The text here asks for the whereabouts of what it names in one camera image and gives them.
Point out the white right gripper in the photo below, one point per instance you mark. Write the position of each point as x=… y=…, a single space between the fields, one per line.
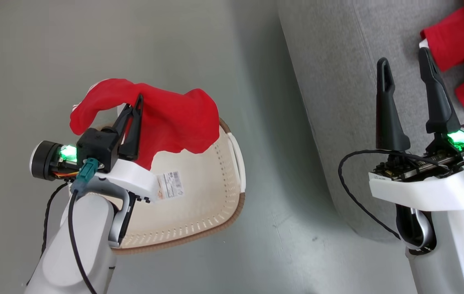
x=427 y=188

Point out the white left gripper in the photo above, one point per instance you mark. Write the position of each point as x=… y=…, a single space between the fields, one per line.
x=134 y=177

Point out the plain red garment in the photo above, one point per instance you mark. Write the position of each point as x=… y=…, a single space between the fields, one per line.
x=166 y=118

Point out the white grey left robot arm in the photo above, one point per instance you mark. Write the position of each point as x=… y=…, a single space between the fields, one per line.
x=81 y=245

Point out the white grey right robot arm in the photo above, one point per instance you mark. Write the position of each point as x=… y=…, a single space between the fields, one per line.
x=452 y=253

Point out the white laundry basket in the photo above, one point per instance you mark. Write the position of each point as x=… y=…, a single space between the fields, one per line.
x=203 y=196

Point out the white barcode label sticker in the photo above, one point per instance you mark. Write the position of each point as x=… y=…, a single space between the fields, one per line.
x=170 y=185

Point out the grey fabric sofa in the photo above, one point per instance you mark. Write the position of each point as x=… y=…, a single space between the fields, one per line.
x=338 y=102

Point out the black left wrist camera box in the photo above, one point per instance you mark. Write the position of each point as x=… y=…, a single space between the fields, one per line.
x=97 y=149

